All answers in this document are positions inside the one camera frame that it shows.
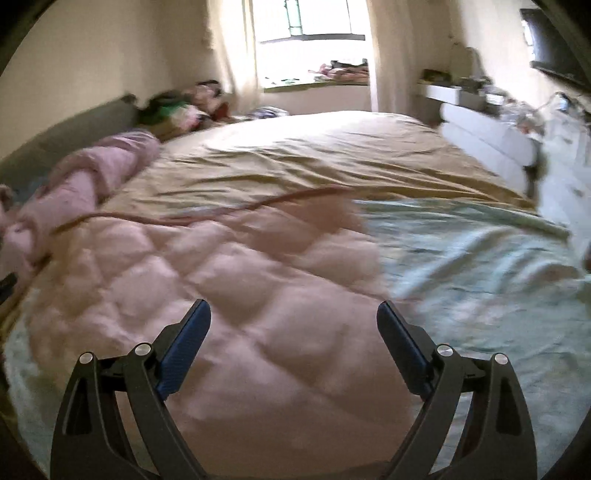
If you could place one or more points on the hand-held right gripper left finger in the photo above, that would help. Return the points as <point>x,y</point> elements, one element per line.
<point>184,344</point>

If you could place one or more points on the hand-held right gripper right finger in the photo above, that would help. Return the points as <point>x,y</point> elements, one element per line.
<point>402,344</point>

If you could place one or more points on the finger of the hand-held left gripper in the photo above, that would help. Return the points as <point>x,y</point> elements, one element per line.
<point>6,285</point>

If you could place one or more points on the pink quilted jacket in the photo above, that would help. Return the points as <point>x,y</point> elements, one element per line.
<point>231,300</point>

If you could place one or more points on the pile of clothes and toys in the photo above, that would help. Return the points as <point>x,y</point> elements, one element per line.
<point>184,108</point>

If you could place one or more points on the pink duvet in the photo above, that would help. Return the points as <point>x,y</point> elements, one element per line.
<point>92,170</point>

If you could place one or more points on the dark grey headboard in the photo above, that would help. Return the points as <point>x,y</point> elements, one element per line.
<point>60,138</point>

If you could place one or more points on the tan bed sheet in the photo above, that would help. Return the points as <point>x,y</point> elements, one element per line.
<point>323,152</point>

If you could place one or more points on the white dresser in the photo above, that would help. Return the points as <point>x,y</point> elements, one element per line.
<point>568,175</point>

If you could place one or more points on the white desk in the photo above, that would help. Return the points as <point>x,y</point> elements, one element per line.
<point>452,94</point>

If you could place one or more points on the windowsill clutter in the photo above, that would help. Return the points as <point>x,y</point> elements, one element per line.
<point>341,71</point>

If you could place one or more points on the cream curtain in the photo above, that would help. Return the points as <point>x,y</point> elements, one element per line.
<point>392,55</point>
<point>235,55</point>

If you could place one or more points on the window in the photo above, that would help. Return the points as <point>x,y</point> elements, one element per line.
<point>314,37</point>

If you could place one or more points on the black television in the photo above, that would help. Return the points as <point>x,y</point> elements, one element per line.
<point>556,41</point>

